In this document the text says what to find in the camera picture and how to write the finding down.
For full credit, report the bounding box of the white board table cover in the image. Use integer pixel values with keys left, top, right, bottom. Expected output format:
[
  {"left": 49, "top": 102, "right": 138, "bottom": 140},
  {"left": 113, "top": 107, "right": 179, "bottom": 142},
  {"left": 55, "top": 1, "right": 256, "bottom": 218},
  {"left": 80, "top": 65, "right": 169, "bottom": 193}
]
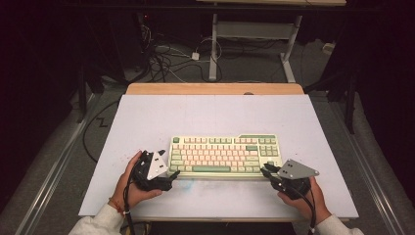
[{"left": 77, "top": 93, "right": 360, "bottom": 219}]

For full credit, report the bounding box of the right hand-held gripper black cable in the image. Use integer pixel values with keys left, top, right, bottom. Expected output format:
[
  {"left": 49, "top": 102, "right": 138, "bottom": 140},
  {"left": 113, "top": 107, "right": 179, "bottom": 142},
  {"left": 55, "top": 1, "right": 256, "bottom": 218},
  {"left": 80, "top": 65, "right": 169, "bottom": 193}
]
[{"left": 287, "top": 185, "right": 318, "bottom": 235}]

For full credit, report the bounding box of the long black floor cable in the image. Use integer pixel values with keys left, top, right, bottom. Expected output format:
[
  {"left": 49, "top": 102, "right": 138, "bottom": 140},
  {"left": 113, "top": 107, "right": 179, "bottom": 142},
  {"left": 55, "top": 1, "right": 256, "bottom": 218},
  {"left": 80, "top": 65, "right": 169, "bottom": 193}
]
[{"left": 81, "top": 99, "right": 120, "bottom": 165}]

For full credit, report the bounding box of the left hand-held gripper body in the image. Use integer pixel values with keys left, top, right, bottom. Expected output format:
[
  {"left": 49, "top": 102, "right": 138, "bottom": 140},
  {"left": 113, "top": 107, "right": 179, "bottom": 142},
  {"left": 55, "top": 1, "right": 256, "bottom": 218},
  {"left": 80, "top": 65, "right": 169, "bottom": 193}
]
[{"left": 130, "top": 150, "right": 173, "bottom": 192}]

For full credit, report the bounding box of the metal floor rail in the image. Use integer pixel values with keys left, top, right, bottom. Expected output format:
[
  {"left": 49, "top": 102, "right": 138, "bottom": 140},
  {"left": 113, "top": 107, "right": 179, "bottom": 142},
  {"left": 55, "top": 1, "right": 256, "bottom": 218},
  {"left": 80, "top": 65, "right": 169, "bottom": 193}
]
[
  {"left": 329, "top": 101, "right": 407, "bottom": 235},
  {"left": 14, "top": 92, "right": 102, "bottom": 235}
]

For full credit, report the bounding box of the white metal desk frame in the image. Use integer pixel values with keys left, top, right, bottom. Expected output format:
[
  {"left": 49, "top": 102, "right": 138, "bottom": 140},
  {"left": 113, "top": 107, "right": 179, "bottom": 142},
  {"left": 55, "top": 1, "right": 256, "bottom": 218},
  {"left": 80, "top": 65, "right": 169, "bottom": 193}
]
[{"left": 195, "top": 0, "right": 347, "bottom": 83}]

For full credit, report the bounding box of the wooden table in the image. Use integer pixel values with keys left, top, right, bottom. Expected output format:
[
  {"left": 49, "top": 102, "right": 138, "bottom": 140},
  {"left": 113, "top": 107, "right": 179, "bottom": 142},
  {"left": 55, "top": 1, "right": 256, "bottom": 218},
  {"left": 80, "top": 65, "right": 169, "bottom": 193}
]
[{"left": 125, "top": 82, "right": 305, "bottom": 96}]

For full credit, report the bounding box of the left hand-held gripper black cable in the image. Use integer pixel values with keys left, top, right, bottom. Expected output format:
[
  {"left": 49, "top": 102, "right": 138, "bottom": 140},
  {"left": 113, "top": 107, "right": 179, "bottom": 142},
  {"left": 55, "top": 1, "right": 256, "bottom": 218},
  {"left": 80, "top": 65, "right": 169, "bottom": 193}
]
[{"left": 122, "top": 177, "right": 136, "bottom": 235}]

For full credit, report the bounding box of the cream green pink keyboard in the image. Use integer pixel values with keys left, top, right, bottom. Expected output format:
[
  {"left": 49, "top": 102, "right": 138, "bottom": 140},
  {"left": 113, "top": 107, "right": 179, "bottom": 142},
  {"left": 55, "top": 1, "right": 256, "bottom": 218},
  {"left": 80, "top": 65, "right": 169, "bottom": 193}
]
[{"left": 166, "top": 133, "right": 285, "bottom": 180}]

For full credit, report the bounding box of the black stand leg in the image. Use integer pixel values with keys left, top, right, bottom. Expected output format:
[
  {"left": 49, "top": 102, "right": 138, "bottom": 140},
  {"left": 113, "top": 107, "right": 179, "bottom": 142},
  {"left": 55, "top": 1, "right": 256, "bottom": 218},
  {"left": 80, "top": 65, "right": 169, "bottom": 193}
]
[
  {"left": 76, "top": 65, "right": 89, "bottom": 124},
  {"left": 345, "top": 74, "right": 357, "bottom": 135}
]

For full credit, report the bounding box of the red bracelet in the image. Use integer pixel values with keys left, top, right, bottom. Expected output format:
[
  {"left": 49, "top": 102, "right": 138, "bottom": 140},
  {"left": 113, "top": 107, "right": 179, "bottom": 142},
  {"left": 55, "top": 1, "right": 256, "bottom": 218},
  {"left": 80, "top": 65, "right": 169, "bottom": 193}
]
[{"left": 108, "top": 197, "right": 125, "bottom": 216}]

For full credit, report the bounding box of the hand-held gripper black cable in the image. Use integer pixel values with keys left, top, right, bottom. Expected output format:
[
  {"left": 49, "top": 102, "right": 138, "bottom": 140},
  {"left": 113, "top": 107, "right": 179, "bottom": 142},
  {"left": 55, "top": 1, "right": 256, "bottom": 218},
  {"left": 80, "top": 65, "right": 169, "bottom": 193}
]
[
  {"left": 287, "top": 185, "right": 318, "bottom": 235},
  {"left": 122, "top": 177, "right": 136, "bottom": 235}
]

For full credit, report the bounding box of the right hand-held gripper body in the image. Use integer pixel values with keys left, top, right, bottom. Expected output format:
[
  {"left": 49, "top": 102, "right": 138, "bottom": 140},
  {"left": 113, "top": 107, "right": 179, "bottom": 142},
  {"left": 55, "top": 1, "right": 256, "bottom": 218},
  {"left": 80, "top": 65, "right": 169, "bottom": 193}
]
[{"left": 269, "top": 159, "right": 320, "bottom": 201}]

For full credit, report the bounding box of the tangle of floor cables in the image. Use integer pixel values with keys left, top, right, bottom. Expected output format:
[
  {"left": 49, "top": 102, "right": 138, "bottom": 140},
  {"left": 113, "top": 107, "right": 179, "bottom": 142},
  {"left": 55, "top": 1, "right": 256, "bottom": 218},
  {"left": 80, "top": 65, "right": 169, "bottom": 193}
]
[{"left": 138, "top": 13, "right": 226, "bottom": 84}]

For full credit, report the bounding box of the person's left hand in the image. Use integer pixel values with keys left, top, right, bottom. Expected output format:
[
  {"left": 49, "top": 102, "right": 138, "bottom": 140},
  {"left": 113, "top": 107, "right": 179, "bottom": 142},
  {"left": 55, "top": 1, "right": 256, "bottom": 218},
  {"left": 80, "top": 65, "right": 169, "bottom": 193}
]
[{"left": 109, "top": 150, "right": 163, "bottom": 213}]

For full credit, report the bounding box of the person's right hand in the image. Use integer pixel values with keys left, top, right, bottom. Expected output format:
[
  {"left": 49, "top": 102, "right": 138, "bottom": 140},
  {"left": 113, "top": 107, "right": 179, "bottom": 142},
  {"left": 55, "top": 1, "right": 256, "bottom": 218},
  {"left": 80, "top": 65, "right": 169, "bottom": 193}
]
[{"left": 277, "top": 176, "right": 332, "bottom": 225}]

